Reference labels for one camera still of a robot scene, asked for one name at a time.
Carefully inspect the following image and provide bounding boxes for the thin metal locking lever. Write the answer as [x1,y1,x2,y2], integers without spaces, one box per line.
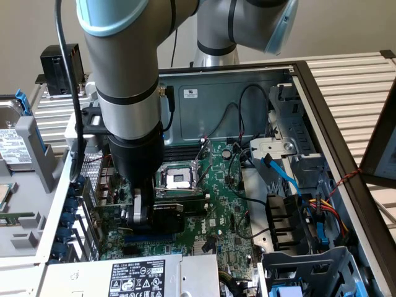
[154,184,204,194]

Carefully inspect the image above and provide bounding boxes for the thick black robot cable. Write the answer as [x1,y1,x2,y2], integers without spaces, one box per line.
[54,0,88,184]

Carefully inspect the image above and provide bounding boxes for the silver hard disk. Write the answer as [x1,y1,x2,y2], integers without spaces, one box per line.
[0,97,33,173]

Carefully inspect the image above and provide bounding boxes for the low arched black wire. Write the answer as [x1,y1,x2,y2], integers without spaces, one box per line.
[204,103,246,139]

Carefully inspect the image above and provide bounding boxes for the open grey PC case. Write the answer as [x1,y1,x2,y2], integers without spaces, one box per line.
[35,60,396,297]

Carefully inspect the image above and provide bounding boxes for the metal socket cover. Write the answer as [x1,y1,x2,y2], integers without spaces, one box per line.
[193,139,214,189]

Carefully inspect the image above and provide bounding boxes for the tall arched black wire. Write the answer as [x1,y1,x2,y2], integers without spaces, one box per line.
[239,84,270,139]

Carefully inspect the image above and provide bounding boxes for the blue disk carrier bracket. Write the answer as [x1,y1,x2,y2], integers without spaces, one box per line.
[12,88,53,158]

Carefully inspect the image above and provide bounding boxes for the curved black fan wire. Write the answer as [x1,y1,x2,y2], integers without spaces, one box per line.
[234,212,270,239]

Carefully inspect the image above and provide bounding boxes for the CPU socket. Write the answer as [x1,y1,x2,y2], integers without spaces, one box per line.
[156,163,199,194]

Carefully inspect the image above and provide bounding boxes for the black CPU cooler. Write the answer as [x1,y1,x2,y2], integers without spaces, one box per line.
[39,43,93,100]

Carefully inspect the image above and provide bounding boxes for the thin black hanging cable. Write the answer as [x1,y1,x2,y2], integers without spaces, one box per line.
[170,29,179,68]

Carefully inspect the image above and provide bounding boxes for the grey drive cage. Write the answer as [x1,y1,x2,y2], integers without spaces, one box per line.
[258,246,371,297]

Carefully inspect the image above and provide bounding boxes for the pale blue plastic block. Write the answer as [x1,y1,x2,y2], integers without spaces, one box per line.
[267,278,304,297]

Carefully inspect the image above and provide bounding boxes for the grey power supply unit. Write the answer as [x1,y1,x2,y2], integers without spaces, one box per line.
[40,253,221,297]

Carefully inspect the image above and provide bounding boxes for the long red black twisted wire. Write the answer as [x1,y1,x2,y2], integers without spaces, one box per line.
[327,168,363,199]

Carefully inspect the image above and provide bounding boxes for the black plastic fan shroud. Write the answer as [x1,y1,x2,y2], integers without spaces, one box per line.
[265,193,313,252]

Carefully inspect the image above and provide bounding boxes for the dark framed monitor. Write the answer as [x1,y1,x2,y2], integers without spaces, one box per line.
[360,79,396,188]

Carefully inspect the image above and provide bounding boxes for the metal port block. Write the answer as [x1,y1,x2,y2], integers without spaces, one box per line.
[96,166,114,207]

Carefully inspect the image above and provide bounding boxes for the black cable gold connector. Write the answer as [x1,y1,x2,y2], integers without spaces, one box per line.
[158,85,178,134]

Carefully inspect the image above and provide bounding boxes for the green spare RAM stick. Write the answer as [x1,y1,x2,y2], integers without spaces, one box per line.
[0,212,35,225]

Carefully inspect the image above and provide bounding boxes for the silver CPU chip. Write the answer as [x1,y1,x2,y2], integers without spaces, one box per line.
[0,182,19,202]

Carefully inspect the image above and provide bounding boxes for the grey parts rack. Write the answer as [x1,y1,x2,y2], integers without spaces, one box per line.
[0,116,67,257]

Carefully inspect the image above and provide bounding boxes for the black wire across motherboard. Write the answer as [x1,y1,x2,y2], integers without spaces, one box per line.
[228,176,269,207]

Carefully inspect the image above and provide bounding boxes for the black fan graphics card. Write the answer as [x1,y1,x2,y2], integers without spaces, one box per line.
[90,200,186,248]

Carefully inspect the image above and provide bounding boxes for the silver disk bay cage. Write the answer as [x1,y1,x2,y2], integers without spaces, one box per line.
[249,84,329,199]

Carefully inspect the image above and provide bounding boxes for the yellow green wire bundle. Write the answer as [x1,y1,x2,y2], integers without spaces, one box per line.
[218,270,257,297]

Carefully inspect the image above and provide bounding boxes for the blue expansion slot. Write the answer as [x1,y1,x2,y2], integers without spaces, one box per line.
[124,234,176,245]

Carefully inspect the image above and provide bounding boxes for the red yellow power wires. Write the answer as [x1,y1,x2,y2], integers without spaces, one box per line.
[304,197,352,247]

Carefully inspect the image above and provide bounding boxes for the short red black wire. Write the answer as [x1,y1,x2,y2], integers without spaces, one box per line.
[84,153,113,186]

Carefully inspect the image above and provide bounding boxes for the blue SATA wire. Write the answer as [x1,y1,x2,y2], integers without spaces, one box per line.
[261,153,310,211]

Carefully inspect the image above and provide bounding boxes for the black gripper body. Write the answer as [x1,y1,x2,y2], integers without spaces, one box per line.
[107,122,166,202]

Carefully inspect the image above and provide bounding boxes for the silver chipset heat sink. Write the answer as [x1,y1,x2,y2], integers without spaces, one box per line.
[192,239,217,255]

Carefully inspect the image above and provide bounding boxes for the green Dell motherboard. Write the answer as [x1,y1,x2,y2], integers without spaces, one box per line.
[99,138,264,297]

